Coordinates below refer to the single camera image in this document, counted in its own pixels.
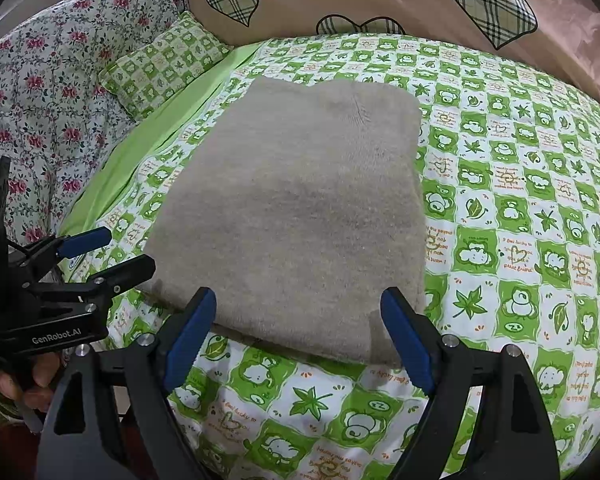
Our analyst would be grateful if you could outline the green white printed pillow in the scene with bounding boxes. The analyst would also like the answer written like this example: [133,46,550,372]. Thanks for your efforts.
[99,10,235,122]

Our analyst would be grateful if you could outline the plain light green sheet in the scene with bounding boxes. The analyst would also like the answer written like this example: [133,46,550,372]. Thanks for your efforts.
[57,42,263,238]

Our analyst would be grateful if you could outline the beige knit sweater brown cuffs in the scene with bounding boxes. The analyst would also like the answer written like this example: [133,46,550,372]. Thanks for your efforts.
[142,76,428,367]

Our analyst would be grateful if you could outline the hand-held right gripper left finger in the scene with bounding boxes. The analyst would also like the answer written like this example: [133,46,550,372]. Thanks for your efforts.
[35,287,218,480]

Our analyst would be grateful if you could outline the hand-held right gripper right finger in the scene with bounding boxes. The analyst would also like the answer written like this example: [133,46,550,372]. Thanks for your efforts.
[380,287,561,480]

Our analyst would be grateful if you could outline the green white printed bedsheet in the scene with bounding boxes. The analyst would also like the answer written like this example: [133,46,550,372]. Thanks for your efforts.
[55,32,600,480]

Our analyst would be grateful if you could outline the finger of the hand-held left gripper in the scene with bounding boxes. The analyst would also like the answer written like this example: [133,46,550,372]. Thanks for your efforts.
[87,254,157,301]
[55,226,112,257]

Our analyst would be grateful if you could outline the floral printed quilt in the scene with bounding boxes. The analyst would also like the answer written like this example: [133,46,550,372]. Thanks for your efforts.
[0,0,191,246]

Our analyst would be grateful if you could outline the person's left hand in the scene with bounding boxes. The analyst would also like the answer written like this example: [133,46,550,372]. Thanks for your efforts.
[0,352,63,411]

